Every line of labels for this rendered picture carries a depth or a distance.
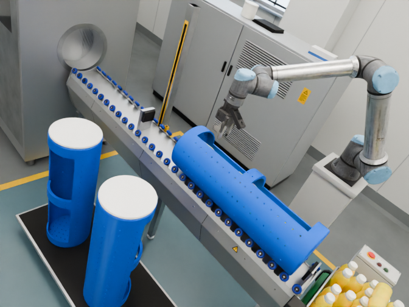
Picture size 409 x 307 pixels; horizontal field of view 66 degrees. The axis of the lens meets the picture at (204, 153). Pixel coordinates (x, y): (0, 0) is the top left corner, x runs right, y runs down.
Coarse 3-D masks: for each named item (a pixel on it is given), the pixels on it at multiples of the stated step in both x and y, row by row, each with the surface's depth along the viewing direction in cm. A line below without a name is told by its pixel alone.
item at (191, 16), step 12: (192, 12) 198; (192, 24) 204; (180, 36) 211; (180, 48) 213; (180, 60) 217; (180, 72) 225; (168, 84) 231; (168, 96) 235; (168, 108) 241; (168, 120) 250
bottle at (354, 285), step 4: (352, 280) 150; (356, 280) 150; (348, 284) 152; (352, 284) 150; (356, 284) 149; (360, 284) 149; (344, 288) 154; (348, 288) 152; (352, 288) 150; (356, 288) 149; (360, 288) 149; (340, 292) 156; (356, 292) 150
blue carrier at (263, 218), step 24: (192, 144) 171; (192, 168) 169; (216, 168) 162; (240, 168) 183; (216, 192) 162; (240, 192) 154; (264, 192) 176; (240, 216) 154; (264, 216) 147; (288, 216) 145; (264, 240) 148; (288, 240) 141; (312, 240) 138; (288, 264) 142
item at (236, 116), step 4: (232, 108) 156; (236, 108) 158; (232, 112) 156; (236, 112) 157; (232, 116) 156; (236, 116) 155; (240, 116) 158; (236, 120) 155; (240, 120) 157; (236, 124) 156; (240, 124) 155; (244, 124) 157; (240, 128) 155
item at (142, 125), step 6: (144, 108) 205; (150, 108) 207; (144, 114) 203; (150, 114) 207; (138, 120) 208; (144, 120) 206; (150, 120) 210; (138, 126) 210; (144, 126) 213; (150, 126) 217
